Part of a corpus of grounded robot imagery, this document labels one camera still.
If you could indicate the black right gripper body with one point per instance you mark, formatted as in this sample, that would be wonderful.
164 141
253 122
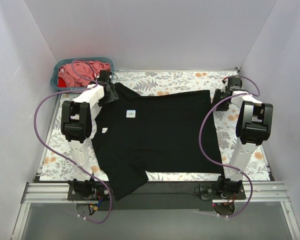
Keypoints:
218 99

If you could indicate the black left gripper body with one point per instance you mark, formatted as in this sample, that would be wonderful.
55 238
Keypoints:
111 94

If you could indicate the black t-shirt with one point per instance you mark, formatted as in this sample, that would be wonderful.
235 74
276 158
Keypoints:
162 134

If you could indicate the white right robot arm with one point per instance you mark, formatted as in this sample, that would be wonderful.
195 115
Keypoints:
253 127

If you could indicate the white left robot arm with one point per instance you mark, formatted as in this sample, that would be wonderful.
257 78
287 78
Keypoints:
77 127

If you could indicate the floral patterned table cover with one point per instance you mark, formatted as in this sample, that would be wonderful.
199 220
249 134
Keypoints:
158 83

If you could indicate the pink crumpled t-shirt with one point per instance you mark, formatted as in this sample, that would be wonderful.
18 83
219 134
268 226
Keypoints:
80 73

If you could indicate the red t-shirt in basket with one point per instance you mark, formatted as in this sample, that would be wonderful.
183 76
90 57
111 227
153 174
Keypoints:
61 83

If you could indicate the teal plastic laundry basket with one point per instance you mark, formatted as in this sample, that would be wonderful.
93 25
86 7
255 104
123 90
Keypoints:
54 81

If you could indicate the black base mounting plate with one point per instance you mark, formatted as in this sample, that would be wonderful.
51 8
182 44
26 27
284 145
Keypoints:
169 195

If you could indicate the aluminium frame rail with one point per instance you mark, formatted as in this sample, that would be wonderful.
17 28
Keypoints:
47 214

